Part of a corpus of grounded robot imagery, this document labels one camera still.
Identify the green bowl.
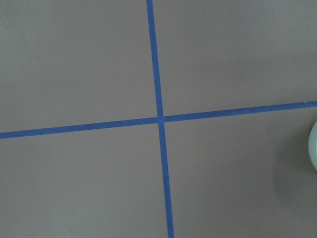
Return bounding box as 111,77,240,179
308,122,317,170

